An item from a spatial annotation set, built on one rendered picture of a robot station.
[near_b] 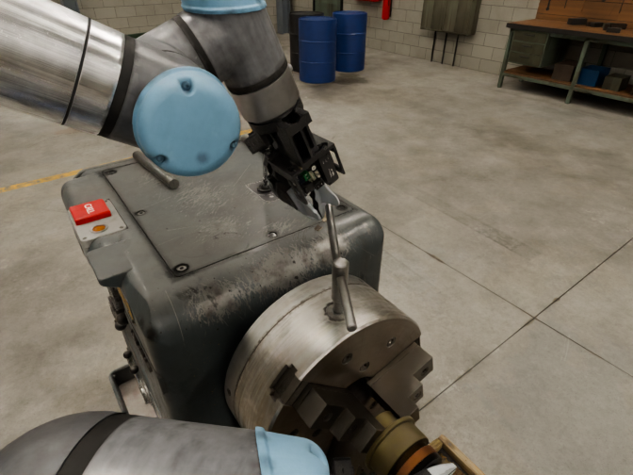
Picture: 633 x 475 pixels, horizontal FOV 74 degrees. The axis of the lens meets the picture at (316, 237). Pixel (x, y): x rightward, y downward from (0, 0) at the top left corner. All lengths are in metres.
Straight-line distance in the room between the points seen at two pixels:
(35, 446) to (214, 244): 0.48
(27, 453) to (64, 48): 0.23
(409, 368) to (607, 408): 1.74
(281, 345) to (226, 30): 0.39
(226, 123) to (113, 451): 0.22
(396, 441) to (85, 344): 2.07
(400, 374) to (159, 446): 0.48
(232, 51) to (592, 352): 2.37
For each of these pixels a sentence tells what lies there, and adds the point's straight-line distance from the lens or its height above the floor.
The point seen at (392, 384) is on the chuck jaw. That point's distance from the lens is 0.68.
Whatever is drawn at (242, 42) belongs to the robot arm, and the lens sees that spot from 0.46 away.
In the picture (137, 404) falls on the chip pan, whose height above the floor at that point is 0.54.
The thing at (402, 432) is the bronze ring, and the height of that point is 1.12.
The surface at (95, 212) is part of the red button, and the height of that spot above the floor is 1.27.
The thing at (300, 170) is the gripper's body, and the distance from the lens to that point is 0.52.
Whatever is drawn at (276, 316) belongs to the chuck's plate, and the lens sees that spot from 0.62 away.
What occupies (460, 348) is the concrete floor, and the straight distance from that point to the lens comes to 2.32.
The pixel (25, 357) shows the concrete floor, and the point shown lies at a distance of 2.60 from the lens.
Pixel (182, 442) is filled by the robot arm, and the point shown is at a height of 1.43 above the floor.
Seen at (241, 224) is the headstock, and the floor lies 1.26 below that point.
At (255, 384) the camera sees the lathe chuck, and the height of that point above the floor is 1.16.
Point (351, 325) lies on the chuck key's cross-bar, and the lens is 0.48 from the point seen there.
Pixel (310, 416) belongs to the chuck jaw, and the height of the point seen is 1.17.
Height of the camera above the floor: 1.65
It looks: 34 degrees down
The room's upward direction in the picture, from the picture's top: straight up
